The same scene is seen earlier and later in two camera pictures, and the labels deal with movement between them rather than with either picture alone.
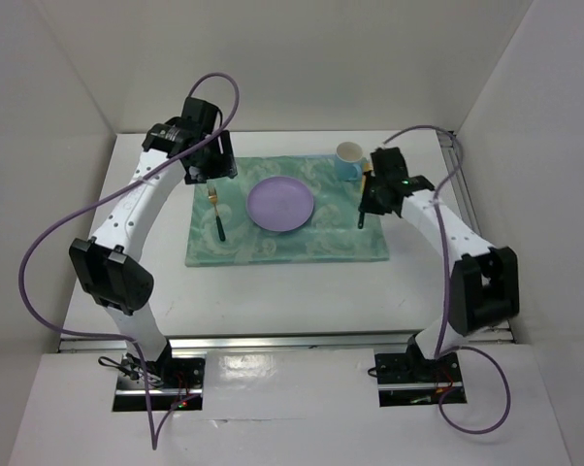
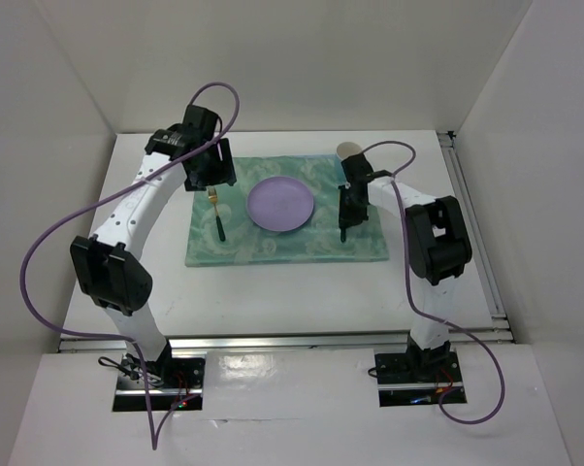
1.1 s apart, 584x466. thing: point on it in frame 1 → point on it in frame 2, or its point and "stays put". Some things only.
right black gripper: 367,205 → 344,215
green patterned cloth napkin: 222,232 stays put
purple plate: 280,204 stays put
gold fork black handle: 213,200 stays put
